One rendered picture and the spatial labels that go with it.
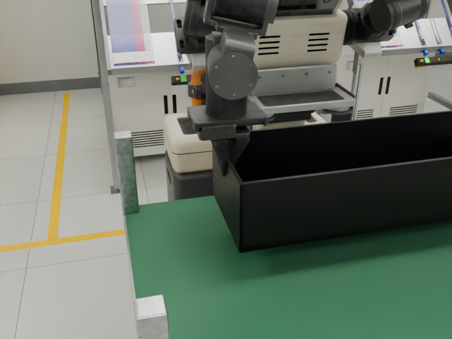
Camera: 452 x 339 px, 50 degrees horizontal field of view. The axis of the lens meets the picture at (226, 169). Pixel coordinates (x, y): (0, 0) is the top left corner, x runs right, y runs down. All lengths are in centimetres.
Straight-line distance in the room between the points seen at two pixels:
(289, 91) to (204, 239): 53
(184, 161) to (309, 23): 60
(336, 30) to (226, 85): 70
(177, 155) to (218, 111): 88
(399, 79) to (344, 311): 293
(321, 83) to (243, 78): 69
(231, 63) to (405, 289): 42
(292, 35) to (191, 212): 52
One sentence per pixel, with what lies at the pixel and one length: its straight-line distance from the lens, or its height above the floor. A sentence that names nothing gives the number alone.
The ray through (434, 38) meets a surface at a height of 76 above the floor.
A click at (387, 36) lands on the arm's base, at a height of 115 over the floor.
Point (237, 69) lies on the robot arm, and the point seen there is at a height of 127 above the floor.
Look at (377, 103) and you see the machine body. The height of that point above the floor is 27.
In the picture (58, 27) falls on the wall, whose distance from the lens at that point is 457.
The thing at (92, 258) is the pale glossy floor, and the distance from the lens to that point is 240.
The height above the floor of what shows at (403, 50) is 72.
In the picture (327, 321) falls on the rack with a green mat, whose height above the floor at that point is 95.
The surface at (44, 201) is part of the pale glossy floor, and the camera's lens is 292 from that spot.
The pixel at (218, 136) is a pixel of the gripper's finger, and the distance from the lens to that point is 66.
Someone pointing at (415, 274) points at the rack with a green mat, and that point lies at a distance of 81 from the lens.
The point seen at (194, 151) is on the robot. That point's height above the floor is 77.
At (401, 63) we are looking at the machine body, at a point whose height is 54.
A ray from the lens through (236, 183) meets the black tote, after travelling 66.
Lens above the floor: 143
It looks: 28 degrees down
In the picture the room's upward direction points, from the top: straight up
